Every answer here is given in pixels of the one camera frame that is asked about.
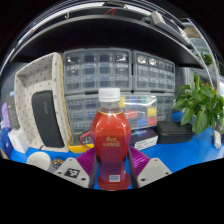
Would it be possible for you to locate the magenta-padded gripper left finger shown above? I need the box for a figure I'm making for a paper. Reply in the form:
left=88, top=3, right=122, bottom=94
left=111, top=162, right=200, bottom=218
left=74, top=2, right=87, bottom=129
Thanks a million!
left=53, top=146, right=98, bottom=189

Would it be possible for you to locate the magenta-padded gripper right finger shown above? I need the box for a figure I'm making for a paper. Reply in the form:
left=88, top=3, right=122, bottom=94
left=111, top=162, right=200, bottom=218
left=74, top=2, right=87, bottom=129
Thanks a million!
left=127, top=145, right=173, bottom=188

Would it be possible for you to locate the red drink bottle white cap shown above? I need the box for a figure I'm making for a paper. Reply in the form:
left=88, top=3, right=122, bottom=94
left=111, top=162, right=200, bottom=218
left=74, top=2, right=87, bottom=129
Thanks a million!
left=89, top=87, right=133, bottom=184

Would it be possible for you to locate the yellow multimeter with red leads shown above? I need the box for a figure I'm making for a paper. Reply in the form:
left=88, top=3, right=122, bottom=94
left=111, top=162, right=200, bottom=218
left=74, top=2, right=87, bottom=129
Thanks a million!
left=67, top=130, right=96, bottom=154

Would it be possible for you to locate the black box with white label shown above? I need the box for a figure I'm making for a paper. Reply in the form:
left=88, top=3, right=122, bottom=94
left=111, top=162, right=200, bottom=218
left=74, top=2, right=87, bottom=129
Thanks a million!
left=129, top=127, right=159, bottom=151

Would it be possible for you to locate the black zip case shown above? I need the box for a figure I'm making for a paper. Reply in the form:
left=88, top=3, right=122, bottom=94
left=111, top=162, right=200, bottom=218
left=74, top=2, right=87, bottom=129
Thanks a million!
left=156, top=120, right=196, bottom=145

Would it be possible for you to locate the black rectangular pouch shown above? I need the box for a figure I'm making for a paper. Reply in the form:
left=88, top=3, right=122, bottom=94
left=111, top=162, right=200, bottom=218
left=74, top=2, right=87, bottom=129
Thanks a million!
left=30, top=90, right=66, bottom=149

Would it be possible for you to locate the clear organiser with coloured parts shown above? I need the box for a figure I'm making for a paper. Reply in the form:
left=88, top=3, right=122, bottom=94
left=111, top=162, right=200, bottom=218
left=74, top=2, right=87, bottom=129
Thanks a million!
left=119, top=94, right=158, bottom=130

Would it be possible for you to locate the white power adapter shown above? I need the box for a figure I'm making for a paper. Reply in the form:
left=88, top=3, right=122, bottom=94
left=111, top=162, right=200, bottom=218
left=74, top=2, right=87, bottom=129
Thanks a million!
left=213, top=130, right=223, bottom=150

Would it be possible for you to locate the green potted plant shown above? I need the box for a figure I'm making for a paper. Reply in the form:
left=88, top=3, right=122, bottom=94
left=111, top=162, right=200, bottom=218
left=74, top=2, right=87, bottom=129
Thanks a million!
left=172, top=72, right=224, bottom=136

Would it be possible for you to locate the dark grey flat box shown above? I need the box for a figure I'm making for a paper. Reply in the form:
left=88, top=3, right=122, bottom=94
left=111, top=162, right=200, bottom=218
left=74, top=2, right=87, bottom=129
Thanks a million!
left=5, top=91, right=21, bottom=131

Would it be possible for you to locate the beige dotted open box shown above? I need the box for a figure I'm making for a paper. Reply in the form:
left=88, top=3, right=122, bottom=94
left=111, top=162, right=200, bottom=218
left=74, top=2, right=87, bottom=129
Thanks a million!
left=13, top=52, right=73, bottom=153

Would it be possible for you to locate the white metal shelving rack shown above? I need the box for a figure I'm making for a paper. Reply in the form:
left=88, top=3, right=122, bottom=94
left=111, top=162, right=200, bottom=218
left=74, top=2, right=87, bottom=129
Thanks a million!
left=181, top=18, right=224, bottom=101

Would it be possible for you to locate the dark overhead shelf unit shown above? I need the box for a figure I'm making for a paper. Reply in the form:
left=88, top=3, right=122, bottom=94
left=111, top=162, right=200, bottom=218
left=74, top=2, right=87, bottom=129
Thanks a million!
left=2, top=0, right=208, bottom=69

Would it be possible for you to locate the white mug with gold handle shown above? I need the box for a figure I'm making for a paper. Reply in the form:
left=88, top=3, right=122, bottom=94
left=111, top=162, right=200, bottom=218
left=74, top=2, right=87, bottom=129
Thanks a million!
left=26, top=151, right=65, bottom=173

